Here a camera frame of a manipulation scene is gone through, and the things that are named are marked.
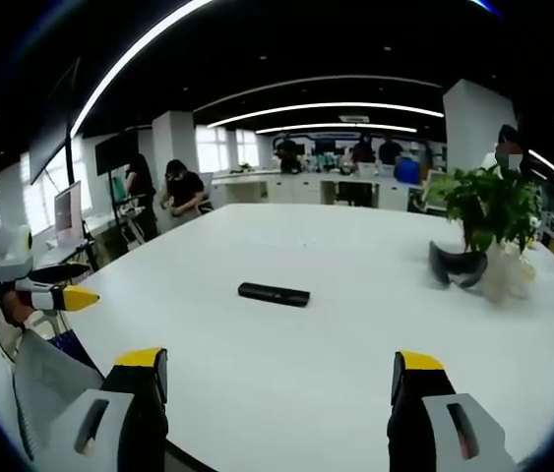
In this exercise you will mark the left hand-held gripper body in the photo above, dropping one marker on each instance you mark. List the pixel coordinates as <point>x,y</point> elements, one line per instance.
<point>9,252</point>

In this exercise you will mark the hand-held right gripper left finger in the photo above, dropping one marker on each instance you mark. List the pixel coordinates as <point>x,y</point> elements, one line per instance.
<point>124,418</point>

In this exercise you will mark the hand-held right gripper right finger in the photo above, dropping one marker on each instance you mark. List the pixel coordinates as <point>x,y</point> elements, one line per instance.
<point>434,418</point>

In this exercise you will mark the black remote control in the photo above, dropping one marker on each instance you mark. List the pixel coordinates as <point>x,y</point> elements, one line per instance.
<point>274,294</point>

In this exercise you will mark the person's left hand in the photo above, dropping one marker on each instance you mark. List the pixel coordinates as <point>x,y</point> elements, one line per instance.
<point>13,307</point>

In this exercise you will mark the computer monitor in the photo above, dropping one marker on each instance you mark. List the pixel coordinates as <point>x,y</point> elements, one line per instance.
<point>67,211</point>

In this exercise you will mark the grey office chair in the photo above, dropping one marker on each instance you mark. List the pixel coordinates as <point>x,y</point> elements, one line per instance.
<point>47,388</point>

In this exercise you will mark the black headset goggles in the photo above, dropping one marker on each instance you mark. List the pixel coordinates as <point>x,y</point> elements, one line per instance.
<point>456,268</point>

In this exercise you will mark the white plant pot wrapping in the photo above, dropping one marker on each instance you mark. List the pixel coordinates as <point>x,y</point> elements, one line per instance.
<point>505,277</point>

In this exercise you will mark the green potted plant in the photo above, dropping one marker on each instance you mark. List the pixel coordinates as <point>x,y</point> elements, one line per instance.
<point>490,209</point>

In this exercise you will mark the blue box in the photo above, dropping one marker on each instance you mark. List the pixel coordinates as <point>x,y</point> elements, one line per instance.
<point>407,170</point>

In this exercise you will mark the white counter cabinets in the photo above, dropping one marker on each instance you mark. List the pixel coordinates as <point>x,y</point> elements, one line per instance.
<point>306,187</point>

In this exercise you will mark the wall-mounted black screen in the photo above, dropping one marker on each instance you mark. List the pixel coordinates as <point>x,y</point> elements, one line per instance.
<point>116,152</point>

